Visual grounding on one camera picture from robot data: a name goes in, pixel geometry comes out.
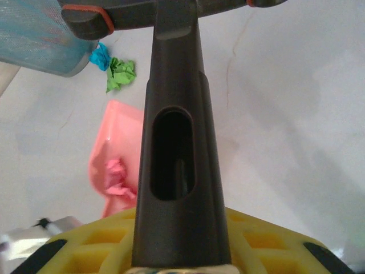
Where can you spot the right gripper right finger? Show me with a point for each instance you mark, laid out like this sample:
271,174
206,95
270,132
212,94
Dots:
271,245

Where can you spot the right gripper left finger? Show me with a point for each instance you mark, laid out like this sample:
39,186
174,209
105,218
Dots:
94,245

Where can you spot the pink paper scrap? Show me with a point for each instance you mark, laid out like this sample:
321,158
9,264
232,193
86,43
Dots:
117,177

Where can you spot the pink dustpan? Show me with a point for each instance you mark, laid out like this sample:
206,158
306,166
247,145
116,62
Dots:
119,128

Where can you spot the green paper scrap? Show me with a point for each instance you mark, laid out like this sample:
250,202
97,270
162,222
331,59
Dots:
121,72

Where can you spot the black hand brush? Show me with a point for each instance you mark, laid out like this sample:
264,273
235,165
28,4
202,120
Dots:
176,85

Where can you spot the blue paper scrap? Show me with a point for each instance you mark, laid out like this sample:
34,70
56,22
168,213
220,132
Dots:
99,57

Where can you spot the bin with blue liner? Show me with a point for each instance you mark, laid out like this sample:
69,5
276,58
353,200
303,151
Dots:
34,34

